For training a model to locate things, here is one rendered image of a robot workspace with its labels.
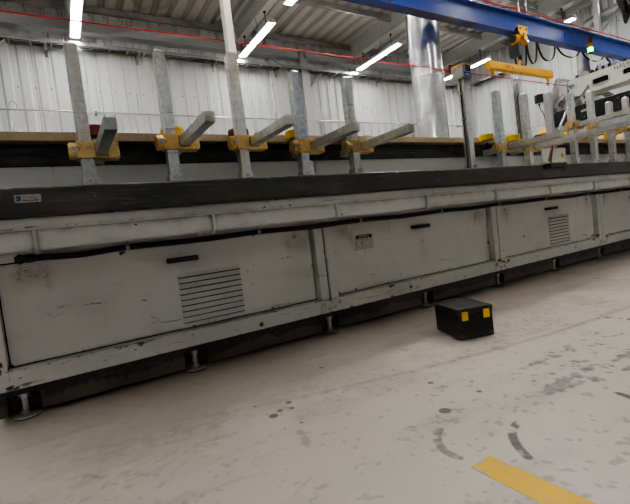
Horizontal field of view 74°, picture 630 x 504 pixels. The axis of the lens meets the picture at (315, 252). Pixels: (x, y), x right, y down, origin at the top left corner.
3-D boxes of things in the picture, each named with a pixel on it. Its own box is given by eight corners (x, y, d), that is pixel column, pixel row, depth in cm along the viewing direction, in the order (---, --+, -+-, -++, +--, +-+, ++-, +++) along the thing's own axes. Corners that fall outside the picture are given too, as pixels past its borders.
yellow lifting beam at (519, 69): (554, 82, 719) (552, 63, 718) (490, 73, 632) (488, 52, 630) (548, 84, 727) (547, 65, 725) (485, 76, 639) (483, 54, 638)
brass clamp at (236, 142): (268, 148, 153) (266, 134, 153) (233, 148, 146) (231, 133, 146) (261, 152, 159) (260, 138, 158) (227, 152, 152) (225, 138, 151)
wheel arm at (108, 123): (119, 133, 103) (116, 115, 102) (104, 132, 101) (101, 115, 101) (104, 167, 140) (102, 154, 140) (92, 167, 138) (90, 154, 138)
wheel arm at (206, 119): (217, 125, 115) (214, 109, 115) (204, 124, 114) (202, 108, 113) (179, 158, 153) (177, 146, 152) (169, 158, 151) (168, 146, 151)
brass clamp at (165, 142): (200, 148, 140) (198, 133, 140) (159, 148, 134) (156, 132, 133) (195, 152, 146) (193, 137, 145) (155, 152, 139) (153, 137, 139)
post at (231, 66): (253, 186, 151) (236, 51, 149) (244, 186, 150) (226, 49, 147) (249, 187, 154) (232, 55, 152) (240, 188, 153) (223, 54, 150)
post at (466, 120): (477, 167, 215) (468, 78, 212) (471, 168, 212) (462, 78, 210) (470, 169, 219) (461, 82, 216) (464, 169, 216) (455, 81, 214)
